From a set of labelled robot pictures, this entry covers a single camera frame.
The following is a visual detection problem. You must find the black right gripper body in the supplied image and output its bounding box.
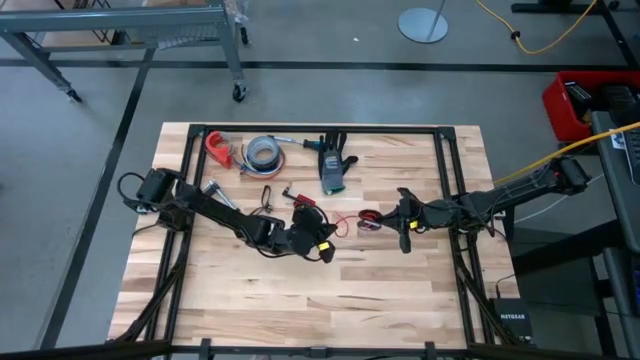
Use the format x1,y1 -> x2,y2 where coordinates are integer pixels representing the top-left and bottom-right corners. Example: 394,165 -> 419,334
394,187 -> 436,255

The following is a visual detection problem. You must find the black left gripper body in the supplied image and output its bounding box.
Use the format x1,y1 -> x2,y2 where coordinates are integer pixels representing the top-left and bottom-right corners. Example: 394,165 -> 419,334
289,204 -> 335,265

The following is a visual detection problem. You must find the grey work glove green cuff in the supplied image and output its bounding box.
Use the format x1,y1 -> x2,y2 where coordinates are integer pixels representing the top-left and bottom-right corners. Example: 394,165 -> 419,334
318,131 -> 359,196

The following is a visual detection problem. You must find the grey metal C-clamp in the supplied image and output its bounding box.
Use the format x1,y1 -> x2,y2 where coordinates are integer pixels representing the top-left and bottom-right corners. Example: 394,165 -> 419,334
202,179 -> 241,211

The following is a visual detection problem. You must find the red plastic clamp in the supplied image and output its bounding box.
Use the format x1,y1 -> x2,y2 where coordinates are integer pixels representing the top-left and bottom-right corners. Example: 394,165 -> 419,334
204,130 -> 236,170

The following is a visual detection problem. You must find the red plastic bin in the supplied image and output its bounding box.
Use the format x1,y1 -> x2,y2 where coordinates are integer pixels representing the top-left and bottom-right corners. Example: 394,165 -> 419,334
542,69 -> 640,145

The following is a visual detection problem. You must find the round metal stand base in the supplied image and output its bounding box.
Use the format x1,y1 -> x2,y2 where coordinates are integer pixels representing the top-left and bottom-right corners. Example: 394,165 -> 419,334
397,0 -> 450,45

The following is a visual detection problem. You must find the grey desk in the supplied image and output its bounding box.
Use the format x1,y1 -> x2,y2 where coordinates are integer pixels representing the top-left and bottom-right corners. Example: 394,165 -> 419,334
589,109 -> 640,360

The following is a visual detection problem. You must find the black rectangular device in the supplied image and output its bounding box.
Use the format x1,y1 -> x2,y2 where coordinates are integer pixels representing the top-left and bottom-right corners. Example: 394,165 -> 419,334
564,81 -> 595,123

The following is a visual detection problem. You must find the black equipment bundle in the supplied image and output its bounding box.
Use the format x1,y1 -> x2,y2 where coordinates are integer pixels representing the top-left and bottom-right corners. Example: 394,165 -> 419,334
598,84 -> 640,129

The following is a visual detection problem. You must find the grey metal cart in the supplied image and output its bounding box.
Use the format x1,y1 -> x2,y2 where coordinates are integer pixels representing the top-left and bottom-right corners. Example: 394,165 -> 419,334
0,0 -> 250,105

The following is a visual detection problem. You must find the red blue white wire coil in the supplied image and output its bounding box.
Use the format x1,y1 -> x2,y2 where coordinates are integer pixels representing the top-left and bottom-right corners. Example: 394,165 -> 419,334
238,142 -> 287,180

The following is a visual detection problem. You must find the screwdriver with black blue handle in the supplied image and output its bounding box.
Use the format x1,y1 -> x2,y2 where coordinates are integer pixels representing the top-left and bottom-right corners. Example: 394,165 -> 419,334
269,134 -> 324,153

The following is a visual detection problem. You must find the grey duct tape roll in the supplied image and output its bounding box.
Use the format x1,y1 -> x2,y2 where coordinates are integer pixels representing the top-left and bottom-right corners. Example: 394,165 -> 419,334
246,135 -> 281,171

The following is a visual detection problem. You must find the black aluminium rig frame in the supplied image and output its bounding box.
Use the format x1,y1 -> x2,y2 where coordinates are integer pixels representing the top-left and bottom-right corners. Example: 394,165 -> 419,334
0,122 -> 640,360

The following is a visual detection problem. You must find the black Netgear network switch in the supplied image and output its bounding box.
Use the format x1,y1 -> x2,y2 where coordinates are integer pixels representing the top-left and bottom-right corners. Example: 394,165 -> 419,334
488,297 -> 534,339

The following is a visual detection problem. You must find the yellow hanging power cable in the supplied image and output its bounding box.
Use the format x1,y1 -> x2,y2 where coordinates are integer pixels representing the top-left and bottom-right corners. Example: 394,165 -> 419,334
493,121 -> 640,186

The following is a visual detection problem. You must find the yellow extension cable with clip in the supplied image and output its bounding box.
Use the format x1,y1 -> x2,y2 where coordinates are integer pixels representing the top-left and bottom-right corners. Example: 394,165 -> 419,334
474,0 -> 599,56

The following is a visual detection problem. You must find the black table leg frame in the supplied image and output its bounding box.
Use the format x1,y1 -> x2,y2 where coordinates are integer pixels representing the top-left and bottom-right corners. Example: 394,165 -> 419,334
510,0 -> 640,71

